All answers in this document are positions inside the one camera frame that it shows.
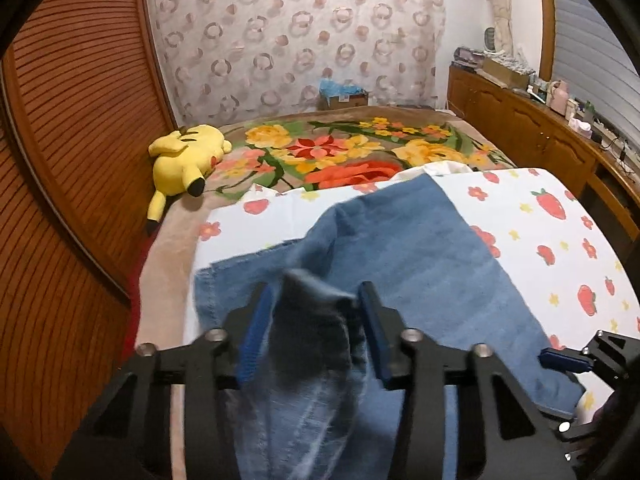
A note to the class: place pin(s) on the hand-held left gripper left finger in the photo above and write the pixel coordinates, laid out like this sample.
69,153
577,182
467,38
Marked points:
254,335

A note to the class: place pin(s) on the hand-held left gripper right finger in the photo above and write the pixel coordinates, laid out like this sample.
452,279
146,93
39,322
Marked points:
376,335

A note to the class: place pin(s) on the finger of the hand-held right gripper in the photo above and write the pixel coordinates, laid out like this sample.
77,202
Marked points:
562,360

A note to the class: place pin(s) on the blue denim pants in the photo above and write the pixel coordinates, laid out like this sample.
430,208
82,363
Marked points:
400,260

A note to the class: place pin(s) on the red patterned blanket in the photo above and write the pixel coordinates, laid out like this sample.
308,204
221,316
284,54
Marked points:
132,310

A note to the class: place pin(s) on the white strawberry print sheet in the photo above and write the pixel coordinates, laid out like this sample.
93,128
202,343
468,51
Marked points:
550,230

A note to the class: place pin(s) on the beige floral blanket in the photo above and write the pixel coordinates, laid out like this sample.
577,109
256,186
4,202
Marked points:
350,150

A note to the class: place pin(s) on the yellow plush toy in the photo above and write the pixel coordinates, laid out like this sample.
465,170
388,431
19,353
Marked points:
187,155

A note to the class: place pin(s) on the small cardboard box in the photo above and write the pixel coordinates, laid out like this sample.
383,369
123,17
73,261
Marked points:
345,102

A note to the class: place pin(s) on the wooden sideboard cabinet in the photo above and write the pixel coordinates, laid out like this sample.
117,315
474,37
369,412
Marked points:
515,125

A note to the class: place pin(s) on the wooden headboard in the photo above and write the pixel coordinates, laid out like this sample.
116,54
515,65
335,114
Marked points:
65,185

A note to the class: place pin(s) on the pink container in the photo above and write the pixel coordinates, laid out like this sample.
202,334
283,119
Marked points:
559,97

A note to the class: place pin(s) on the open cardboard box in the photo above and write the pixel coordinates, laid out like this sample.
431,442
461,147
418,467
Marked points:
505,74

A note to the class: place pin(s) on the dark patterned box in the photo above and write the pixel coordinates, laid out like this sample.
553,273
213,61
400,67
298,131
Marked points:
467,57

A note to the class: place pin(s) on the small desk fan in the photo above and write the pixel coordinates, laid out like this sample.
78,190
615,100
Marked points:
491,40

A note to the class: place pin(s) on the cream lace curtain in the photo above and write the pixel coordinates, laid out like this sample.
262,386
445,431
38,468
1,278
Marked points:
500,5

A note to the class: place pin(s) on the wooden window frame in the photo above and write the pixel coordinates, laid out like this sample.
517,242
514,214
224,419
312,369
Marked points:
546,20

